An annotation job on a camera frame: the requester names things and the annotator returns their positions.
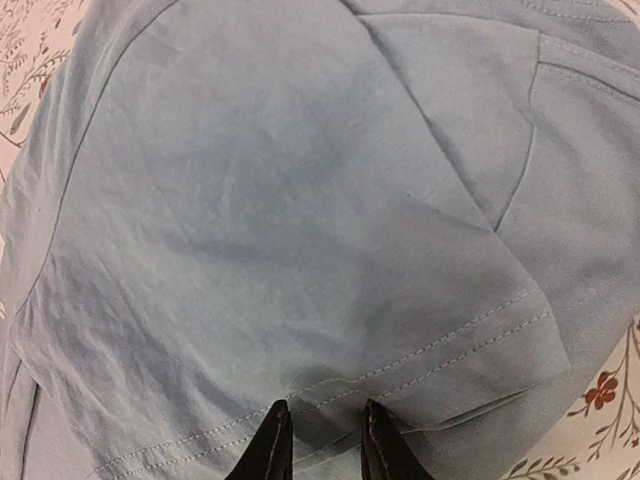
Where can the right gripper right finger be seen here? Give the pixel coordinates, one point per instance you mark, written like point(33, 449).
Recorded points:
point(385, 455)

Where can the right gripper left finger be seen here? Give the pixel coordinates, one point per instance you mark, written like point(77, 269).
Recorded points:
point(269, 455)

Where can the light blue shirt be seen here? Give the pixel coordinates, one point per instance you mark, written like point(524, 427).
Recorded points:
point(300, 225)

